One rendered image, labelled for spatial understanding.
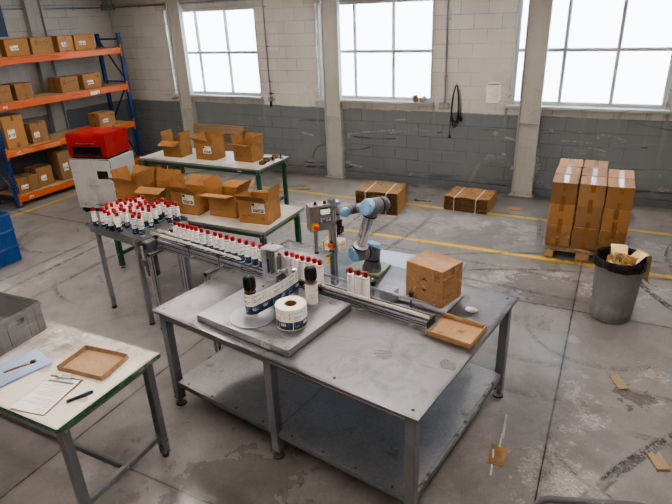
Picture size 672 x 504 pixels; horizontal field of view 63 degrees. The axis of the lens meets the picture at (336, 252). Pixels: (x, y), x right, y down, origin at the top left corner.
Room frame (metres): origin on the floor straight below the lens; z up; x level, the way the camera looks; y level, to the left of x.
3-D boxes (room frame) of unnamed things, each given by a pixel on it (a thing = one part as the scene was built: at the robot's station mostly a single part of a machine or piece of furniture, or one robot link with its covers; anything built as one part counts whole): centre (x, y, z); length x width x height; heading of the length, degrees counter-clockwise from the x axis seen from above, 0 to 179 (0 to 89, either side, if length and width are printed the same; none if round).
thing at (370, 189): (7.72, -0.71, 0.16); 0.65 x 0.54 x 0.32; 67
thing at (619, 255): (4.43, -2.62, 0.50); 0.42 x 0.41 x 0.28; 63
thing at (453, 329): (2.93, -0.73, 0.85); 0.30 x 0.26 x 0.04; 54
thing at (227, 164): (8.11, 1.79, 0.39); 2.20 x 0.80 x 0.78; 63
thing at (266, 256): (3.70, 0.46, 1.01); 0.14 x 0.13 x 0.26; 54
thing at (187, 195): (5.67, 1.54, 0.97); 0.45 x 0.38 x 0.37; 156
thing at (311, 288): (3.25, 0.17, 1.03); 0.09 x 0.09 x 0.30
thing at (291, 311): (3.04, 0.30, 0.95); 0.20 x 0.20 x 0.14
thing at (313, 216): (3.65, 0.11, 1.38); 0.17 x 0.10 x 0.19; 109
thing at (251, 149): (7.83, 1.23, 0.97); 0.43 x 0.42 x 0.37; 149
